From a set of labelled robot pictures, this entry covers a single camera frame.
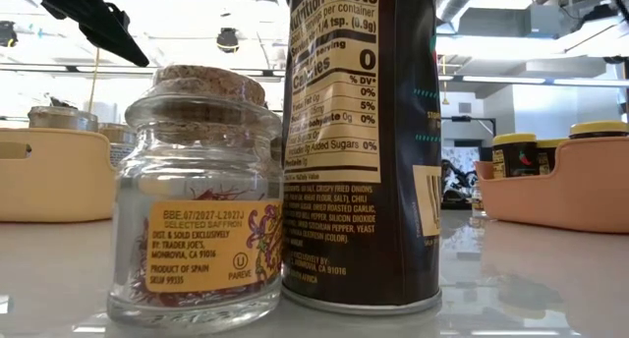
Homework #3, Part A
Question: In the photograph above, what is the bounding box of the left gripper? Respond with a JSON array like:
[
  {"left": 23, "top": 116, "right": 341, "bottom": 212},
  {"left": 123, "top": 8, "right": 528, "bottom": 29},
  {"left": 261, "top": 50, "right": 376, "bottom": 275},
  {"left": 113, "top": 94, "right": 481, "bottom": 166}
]
[{"left": 29, "top": 0, "right": 150, "bottom": 68}]

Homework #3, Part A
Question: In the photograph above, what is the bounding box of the brown spice can yellow lid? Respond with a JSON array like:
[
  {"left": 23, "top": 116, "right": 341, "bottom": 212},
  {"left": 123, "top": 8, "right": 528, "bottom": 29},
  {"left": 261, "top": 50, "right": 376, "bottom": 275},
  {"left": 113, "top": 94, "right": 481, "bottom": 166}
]
[
  {"left": 280, "top": 0, "right": 443, "bottom": 315},
  {"left": 491, "top": 133, "right": 540, "bottom": 181},
  {"left": 568, "top": 120, "right": 629, "bottom": 141},
  {"left": 536, "top": 138, "right": 569, "bottom": 176}
]

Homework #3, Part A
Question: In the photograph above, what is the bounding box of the small cork-stoppered saffron jar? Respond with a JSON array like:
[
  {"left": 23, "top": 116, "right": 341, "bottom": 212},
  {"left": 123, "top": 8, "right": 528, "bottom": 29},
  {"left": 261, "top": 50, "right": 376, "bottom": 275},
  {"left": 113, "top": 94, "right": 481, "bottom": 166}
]
[
  {"left": 106, "top": 64, "right": 285, "bottom": 335},
  {"left": 470, "top": 181, "right": 486, "bottom": 219}
]

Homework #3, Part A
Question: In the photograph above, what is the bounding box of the black ceiling-mounted device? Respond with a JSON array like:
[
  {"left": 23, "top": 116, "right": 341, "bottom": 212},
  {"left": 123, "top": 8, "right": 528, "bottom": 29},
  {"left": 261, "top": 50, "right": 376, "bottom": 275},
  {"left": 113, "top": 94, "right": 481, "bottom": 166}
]
[{"left": 0, "top": 21, "right": 20, "bottom": 48}]

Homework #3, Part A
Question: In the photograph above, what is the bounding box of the black ceiling dome fixture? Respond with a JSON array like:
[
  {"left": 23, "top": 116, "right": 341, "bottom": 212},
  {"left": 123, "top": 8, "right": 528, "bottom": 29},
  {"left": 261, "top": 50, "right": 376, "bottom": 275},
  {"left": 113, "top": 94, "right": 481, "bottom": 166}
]
[{"left": 216, "top": 27, "right": 241, "bottom": 54}]

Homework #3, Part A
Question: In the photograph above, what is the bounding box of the yellow plastic bin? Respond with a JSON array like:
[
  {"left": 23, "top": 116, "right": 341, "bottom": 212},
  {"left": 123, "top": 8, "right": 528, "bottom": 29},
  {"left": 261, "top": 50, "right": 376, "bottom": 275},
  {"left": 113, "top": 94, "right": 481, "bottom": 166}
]
[{"left": 0, "top": 127, "right": 118, "bottom": 225}]

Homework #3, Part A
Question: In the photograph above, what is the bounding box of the black tubular stand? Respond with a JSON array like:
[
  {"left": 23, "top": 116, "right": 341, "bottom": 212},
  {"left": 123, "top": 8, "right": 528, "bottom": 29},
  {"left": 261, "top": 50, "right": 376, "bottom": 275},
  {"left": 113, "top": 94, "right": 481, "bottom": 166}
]
[{"left": 440, "top": 115, "right": 497, "bottom": 148}]

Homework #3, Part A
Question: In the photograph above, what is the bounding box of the long ceiling light strip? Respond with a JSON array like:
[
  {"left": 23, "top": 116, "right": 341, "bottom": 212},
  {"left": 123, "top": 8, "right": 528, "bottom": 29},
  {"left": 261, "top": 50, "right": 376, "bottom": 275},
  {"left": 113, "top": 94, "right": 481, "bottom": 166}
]
[{"left": 436, "top": 75, "right": 629, "bottom": 87}]

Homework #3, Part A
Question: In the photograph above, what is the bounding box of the orange plastic bin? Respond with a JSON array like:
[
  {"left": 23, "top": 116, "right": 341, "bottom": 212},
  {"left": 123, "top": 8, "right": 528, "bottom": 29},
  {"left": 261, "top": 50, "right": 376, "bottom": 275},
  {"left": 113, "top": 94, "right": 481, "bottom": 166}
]
[{"left": 475, "top": 136, "right": 629, "bottom": 235}]

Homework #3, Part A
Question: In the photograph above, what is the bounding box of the yellow hanging cable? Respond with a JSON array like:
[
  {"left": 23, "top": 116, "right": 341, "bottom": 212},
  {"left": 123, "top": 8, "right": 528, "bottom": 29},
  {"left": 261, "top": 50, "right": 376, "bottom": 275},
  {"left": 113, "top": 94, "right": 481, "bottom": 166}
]
[{"left": 87, "top": 47, "right": 102, "bottom": 116}]

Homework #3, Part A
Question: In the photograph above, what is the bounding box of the silver ventilation duct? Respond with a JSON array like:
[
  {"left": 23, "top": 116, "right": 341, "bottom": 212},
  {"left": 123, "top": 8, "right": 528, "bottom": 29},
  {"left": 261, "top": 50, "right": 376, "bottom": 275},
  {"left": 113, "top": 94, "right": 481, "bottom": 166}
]
[{"left": 435, "top": 0, "right": 492, "bottom": 24}]

